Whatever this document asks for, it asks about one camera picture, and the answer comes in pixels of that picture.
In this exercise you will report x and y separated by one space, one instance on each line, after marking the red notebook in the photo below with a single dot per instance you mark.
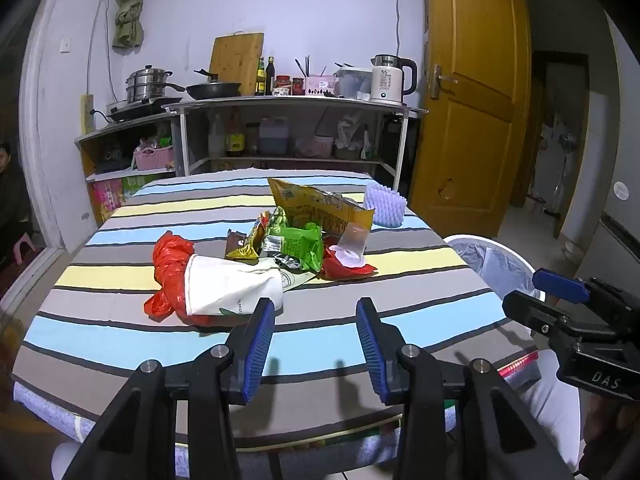
520 363

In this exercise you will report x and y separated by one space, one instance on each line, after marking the pink chopstick holder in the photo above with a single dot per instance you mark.
320 86

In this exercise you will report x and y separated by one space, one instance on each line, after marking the silver foil wrapper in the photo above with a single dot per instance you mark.
285 260

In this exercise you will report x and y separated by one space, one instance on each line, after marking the red plastic bag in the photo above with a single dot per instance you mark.
170 260

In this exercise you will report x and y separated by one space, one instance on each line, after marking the orange wooden door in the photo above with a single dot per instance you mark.
475 135

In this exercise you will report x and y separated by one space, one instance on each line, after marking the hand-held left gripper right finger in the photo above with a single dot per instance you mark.
370 345

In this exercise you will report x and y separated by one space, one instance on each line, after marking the white trash bin with liner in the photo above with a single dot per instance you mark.
500 265

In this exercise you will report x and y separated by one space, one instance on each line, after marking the white paper bag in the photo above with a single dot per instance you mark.
230 285

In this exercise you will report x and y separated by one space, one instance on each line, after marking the red snack packet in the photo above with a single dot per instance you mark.
340 271

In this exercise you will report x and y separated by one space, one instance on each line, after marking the purple foam fruit net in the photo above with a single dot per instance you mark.
385 207

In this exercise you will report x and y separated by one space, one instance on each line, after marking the steel steamer pot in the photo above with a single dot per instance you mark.
147 85

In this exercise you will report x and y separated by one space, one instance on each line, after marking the bunch of dark chopsticks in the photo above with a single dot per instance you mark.
307 66

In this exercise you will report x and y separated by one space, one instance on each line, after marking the white plastic bottle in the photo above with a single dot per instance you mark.
216 140

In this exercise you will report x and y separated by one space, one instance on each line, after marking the pink plastic stool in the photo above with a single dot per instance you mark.
22 247

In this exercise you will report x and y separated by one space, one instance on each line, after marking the large yellow snack bag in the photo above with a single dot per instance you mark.
310 205

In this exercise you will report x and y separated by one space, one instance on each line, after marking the white electric kettle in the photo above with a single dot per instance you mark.
387 82

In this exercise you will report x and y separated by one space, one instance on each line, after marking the wooden shelf unit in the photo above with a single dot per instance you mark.
125 127

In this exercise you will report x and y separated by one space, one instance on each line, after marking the green label glass bottle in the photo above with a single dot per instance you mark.
260 80

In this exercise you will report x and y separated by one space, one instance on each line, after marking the black induction cooker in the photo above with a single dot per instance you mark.
140 107

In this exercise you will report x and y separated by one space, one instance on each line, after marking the white light switch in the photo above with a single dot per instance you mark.
65 46

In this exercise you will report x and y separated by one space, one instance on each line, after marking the red sauce jar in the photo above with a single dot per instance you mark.
298 86
282 84

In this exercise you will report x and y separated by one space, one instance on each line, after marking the white metal shelf unit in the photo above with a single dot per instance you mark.
300 102

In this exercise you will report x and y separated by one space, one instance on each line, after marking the crumpled white plastic bags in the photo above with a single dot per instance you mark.
352 135

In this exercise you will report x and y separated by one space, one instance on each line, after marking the yellow label oil bottle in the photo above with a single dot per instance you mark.
235 140

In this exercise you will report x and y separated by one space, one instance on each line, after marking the yellowed power strip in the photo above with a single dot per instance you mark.
87 115

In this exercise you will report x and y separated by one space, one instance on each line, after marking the striped tablecloth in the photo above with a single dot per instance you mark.
150 340

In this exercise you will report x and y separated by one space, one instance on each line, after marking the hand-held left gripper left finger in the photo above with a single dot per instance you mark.
260 345

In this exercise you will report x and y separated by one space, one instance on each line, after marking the clear plastic cup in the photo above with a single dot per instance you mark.
352 240

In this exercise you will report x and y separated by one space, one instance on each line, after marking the small yellow red packet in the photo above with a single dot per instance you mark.
239 249

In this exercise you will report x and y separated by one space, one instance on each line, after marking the black frying pan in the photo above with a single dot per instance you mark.
215 91

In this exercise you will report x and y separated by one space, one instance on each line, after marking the hanging green cloth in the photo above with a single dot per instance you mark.
127 20

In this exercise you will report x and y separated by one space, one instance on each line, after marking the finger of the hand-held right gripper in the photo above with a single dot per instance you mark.
525 307
555 282

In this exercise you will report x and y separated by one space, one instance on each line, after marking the person's right forearm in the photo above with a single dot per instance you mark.
610 435

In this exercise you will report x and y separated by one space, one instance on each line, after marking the green snack packet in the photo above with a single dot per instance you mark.
300 245

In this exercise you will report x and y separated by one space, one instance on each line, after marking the bamboo cutting board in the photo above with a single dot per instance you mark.
235 57

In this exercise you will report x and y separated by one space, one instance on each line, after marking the dark glass bottle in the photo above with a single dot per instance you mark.
271 77

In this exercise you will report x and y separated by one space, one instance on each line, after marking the green cardboard box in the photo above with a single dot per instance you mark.
140 184

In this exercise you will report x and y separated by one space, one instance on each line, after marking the pink plastic pot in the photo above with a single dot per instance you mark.
320 146

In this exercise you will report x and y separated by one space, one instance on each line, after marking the pink cardboard box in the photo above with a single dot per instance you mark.
107 200

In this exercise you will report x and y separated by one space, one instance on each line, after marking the pink plastic basket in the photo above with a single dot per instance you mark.
152 160

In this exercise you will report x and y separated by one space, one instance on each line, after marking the dark liquid plastic jug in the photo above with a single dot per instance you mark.
274 137

